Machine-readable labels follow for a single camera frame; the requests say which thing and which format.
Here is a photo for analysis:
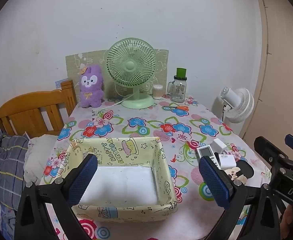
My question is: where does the green desk fan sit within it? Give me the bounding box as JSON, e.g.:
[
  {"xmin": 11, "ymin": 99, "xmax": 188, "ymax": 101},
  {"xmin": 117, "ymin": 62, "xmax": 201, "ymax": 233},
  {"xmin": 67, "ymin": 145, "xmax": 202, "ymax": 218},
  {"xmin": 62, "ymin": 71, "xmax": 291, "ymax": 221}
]
[{"xmin": 105, "ymin": 38, "xmax": 157, "ymax": 109}]

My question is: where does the black fan cable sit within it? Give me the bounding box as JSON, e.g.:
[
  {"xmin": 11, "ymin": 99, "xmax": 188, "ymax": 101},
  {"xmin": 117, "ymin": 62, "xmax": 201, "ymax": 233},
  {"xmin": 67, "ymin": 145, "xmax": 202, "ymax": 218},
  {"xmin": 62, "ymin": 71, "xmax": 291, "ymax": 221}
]
[{"xmin": 221, "ymin": 104, "xmax": 230, "ymax": 122}]

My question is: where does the white fan cable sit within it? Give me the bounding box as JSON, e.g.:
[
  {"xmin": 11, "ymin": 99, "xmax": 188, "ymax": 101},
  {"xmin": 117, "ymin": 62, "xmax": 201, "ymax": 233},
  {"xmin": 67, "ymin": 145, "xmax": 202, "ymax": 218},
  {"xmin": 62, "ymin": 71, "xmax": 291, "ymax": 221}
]
[{"xmin": 100, "ymin": 95, "xmax": 133, "ymax": 111}]

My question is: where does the white remote control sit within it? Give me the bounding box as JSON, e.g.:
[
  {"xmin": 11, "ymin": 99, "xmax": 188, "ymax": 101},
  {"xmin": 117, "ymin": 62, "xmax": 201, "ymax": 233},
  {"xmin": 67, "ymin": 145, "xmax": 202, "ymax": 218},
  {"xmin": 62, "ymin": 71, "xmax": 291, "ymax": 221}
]
[{"xmin": 196, "ymin": 145, "xmax": 223, "ymax": 170}]

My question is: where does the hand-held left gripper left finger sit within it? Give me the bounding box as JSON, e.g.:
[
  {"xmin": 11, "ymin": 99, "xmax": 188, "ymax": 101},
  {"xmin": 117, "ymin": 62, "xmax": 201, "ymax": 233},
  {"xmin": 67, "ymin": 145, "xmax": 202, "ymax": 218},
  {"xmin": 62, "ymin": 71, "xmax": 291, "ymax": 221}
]
[{"xmin": 15, "ymin": 154, "xmax": 98, "ymax": 240}]

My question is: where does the floral tablecloth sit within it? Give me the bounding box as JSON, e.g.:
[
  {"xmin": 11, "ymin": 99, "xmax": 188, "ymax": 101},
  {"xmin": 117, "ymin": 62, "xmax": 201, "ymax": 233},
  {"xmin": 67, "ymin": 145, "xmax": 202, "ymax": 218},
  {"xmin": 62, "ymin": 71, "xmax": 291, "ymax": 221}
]
[{"xmin": 40, "ymin": 94, "xmax": 274, "ymax": 240}]

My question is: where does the purple plush toy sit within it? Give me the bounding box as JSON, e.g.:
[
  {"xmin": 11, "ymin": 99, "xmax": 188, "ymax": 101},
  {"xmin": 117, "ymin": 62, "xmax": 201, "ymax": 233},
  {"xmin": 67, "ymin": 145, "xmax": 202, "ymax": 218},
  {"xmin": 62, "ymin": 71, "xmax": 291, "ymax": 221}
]
[{"xmin": 79, "ymin": 65, "xmax": 105, "ymax": 108}]

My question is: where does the white pillow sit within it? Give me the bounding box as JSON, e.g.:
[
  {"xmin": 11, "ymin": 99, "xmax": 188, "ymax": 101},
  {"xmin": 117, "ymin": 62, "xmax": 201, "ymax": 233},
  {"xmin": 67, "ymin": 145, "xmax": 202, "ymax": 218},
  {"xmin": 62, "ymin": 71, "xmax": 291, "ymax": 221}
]
[{"xmin": 24, "ymin": 134, "xmax": 59, "ymax": 183}]

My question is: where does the blue plaid pillow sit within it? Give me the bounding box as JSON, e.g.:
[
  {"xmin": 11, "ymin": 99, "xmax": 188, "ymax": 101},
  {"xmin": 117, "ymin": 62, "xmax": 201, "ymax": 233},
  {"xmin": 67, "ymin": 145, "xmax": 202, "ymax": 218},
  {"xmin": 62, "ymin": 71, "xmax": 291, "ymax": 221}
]
[{"xmin": 0, "ymin": 125, "xmax": 30, "ymax": 230}]

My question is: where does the beige cartoon trinket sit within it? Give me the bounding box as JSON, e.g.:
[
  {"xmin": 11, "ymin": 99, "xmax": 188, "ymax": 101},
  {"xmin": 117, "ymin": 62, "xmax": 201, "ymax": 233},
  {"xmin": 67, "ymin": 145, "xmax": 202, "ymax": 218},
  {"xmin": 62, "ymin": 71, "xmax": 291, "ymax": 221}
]
[{"xmin": 224, "ymin": 167, "xmax": 247, "ymax": 185}]

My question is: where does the beige door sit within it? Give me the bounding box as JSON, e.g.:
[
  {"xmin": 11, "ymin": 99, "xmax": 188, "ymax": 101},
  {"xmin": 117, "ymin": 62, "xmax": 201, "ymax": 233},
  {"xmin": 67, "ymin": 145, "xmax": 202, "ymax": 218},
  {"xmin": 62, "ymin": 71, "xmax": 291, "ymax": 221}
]
[{"xmin": 241, "ymin": 0, "xmax": 293, "ymax": 155}]

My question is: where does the cotton swab container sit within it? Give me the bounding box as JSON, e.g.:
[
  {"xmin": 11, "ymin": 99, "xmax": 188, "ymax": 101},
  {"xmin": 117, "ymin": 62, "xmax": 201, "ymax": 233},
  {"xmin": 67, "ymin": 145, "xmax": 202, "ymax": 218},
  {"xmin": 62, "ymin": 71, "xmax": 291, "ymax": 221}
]
[{"xmin": 153, "ymin": 84, "xmax": 163, "ymax": 100}]

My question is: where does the small white charger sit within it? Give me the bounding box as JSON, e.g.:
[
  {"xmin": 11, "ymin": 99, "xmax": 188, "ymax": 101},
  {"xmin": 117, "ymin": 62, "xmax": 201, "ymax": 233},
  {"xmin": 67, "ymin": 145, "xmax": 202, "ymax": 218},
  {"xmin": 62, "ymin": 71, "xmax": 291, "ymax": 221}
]
[{"xmin": 213, "ymin": 138, "xmax": 228, "ymax": 155}]

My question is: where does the large white charger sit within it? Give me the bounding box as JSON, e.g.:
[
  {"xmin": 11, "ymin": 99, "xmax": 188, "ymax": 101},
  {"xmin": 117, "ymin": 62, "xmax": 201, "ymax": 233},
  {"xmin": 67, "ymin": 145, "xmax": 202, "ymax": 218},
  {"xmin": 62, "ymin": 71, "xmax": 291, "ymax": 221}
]
[{"xmin": 218, "ymin": 154, "xmax": 237, "ymax": 169}]

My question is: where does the beige patterned board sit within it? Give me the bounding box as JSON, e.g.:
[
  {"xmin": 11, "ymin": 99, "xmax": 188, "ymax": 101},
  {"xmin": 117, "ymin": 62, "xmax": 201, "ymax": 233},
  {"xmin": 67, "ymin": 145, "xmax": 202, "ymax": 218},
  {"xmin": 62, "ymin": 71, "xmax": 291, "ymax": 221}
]
[{"xmin": 66, "ymin": 48, "xmax": 169, "ymax": 98}]

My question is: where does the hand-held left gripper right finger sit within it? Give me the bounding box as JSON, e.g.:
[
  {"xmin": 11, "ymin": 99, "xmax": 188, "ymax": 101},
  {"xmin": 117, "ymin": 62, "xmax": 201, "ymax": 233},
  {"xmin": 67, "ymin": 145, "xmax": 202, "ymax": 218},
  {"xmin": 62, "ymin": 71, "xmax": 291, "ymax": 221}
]
[{"xmin": 198, "ymin": 156, "xmax": 280, "ymax": 240}]

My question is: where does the black mouse-ear compact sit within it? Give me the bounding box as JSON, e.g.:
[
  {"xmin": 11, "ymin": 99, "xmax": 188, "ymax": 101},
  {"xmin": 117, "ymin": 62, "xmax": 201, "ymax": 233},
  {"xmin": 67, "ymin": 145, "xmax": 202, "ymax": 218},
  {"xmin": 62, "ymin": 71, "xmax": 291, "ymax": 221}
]
[{"xmin": 233, "ymin": 159, "xmax": 254, "ymax": 180}]

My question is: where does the glass jar with green lid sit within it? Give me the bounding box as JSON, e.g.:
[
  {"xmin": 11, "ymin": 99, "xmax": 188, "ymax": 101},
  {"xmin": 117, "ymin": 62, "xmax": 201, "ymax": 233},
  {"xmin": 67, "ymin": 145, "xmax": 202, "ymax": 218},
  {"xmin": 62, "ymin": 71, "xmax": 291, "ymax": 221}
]
[{"xmin": 167, "ymin": 68, "xmax": 187, "ymax": 103}]

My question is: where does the wooden bed headboard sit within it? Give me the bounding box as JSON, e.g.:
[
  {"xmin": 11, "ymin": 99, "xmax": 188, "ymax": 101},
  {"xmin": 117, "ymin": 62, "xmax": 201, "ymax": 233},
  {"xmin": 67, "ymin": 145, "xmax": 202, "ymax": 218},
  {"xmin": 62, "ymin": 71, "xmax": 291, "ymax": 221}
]
[{"xmin": 0, "ymin": 79, "xmax": 77, "ymax": 138}]

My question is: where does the yellow cartoon fabric box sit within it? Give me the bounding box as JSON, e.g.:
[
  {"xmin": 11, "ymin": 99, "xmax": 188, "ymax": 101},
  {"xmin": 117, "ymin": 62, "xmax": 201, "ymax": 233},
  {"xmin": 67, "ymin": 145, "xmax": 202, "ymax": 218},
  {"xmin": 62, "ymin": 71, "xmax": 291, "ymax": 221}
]
[{"xmin": 58, "ymin": 137, "xmax": 178, "ymax": 222}]

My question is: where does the white standing fan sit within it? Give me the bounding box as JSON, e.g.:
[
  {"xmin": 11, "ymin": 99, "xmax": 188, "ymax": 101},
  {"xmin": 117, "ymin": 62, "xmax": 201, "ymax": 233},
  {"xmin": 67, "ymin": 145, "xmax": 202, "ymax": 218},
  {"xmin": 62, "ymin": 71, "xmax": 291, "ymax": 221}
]
[{"xmin": 220, "ymin": 87, "xmax": 254, "ymax": 123}]

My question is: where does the person's right hand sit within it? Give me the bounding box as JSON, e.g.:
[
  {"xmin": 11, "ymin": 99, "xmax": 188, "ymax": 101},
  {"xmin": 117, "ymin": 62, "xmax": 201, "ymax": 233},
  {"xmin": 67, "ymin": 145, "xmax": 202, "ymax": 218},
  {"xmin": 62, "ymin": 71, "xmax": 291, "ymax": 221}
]
[{"xmin": 280, "ymin": 204, "xmax": 293, "ymax": 239}]

